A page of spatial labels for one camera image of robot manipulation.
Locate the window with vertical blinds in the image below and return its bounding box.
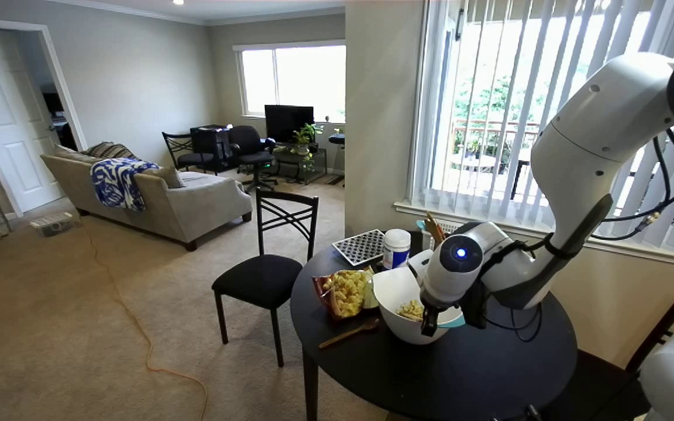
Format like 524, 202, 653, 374
394, 0, 674, 271

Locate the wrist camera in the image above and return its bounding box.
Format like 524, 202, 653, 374
460, 279, 491, 329

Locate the teal holder with wooden utensils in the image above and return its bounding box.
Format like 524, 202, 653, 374
416, 211, 449, 247

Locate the open bag of chips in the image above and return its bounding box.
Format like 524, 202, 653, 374
312, 268, 376, 322

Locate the potted plant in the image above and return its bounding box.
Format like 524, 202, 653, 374
289, 122, 325, 171

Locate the blue and white blanket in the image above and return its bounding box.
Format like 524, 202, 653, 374
90, 157, 161, 212

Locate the glass side table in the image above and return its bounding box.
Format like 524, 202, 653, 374
271, 143, 329, 186

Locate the white jar with blue label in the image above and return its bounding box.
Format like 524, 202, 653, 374
383, 229, 412, 271

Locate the black dining chair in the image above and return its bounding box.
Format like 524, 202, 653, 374
212, 187, 320, 368

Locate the orange cable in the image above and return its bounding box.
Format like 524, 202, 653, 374
78, 221, 209, 421

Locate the beige sofa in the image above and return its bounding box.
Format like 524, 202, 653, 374
40, 143, 254, 252

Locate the wooden spoon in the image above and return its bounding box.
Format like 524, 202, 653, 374
318, 319, 380, 350

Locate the black metal chair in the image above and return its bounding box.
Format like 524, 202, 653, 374
161, 132, 217, 174

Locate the black cabinet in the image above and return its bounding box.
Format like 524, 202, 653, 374
190, 124, 233, 174

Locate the beige cushion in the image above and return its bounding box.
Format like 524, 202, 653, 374
143, 166, 185, 189

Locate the black monitor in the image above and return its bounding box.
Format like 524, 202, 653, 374
264, 105, 315, 144

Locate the black office chair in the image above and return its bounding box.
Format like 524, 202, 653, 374
228, 125, 280, 193

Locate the white bowl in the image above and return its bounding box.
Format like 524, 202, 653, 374
372, 266, 466, 346

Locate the striped pillow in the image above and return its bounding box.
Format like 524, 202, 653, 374
82, 142, 138, 160

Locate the black and white patterned trivet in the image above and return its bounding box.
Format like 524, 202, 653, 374
332, 229, 386, 267

